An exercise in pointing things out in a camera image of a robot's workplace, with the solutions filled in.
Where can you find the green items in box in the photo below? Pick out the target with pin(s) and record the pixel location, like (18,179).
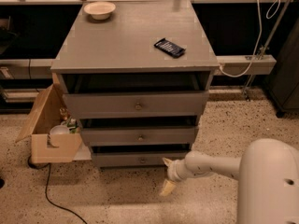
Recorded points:
(68,121)

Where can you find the grey drawer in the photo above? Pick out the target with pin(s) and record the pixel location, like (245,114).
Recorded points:
(142,136)
(135,105)
(131,159)

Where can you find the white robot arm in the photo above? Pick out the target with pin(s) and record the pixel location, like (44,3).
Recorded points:
(267,176)

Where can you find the grey middle drawer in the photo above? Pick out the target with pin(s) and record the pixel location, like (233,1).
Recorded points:
(142,136)

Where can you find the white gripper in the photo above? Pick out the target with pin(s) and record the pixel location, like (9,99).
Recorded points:
(175,171)

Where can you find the dark grey side cabinet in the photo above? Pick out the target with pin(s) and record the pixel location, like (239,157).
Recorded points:
(282,85)

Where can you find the metal pole stand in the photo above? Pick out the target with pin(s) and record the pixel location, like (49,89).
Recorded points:
(259,56)

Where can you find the white bowl on cabinet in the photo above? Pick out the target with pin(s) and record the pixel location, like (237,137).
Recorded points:
(99,10)

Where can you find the grey drawer cabinet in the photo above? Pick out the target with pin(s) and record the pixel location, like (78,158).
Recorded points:
(118,56)

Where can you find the grey top drawer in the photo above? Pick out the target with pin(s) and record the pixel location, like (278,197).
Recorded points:
(135,105)

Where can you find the grey bottom drawer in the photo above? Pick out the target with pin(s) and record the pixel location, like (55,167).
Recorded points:
(131,159)

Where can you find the cardboard box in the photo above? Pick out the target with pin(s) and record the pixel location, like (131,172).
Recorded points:
(48,112)

